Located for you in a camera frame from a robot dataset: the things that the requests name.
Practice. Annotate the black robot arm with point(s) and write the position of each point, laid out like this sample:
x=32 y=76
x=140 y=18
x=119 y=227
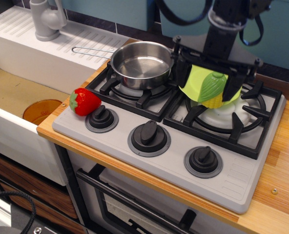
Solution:
x=232 y=15

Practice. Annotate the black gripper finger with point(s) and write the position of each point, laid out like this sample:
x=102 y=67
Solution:
x=182 y=69
x=234 y=82

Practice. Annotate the red toy strawberry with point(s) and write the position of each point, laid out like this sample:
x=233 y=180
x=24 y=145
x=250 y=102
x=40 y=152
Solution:
x=83 y=102

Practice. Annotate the stainless steel pot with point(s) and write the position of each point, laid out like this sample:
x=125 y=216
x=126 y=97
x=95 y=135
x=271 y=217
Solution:
x=141 y=65

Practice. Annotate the grey toy stove top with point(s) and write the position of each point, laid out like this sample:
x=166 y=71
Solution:
x=232 y=188

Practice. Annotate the white toy sink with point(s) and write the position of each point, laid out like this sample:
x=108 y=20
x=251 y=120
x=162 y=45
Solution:
x=33 y=70

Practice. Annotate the right black stove knob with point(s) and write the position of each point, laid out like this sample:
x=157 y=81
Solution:
x=203 y=162

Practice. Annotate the toy corncob with green husk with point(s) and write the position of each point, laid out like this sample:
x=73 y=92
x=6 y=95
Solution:
x=211 y=92

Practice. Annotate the left black stove knob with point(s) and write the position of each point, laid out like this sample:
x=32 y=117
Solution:
x=101 y=120

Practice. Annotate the light green plastic plate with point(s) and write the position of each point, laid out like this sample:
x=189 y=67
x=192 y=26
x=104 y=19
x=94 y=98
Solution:
x=194 y=82

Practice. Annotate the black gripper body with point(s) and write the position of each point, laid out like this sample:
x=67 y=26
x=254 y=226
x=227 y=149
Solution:
x=217 y=50

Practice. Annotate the toy oven door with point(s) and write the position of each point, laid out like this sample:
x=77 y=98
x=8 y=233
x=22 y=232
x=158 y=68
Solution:
x=128 y=207

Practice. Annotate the middle black stove knob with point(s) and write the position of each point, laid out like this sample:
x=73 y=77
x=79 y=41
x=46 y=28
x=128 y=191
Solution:
x=149 y=139

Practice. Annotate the black burner grate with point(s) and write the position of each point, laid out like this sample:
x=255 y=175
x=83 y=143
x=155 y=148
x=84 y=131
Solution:
x=153 y=104
x=244 y=126

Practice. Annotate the wood grain drawer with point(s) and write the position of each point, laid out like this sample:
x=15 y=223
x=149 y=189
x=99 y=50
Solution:
x=53 y=202

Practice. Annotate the right black burner grate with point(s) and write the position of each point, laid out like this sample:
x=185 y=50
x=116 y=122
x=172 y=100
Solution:
x=244 y=126

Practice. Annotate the left black burner grate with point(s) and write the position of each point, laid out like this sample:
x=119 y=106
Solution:
x=153 y=104

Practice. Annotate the grey toy faucet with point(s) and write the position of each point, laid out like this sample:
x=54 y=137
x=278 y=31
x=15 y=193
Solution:
x=47 y=21

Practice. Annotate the black stove knob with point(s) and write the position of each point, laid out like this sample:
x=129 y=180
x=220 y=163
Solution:
x=101 y=120
x=203 y=162
x=149 y=139

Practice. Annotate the left teal cabinet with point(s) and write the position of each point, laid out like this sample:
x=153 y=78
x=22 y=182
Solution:
x=137 y=14

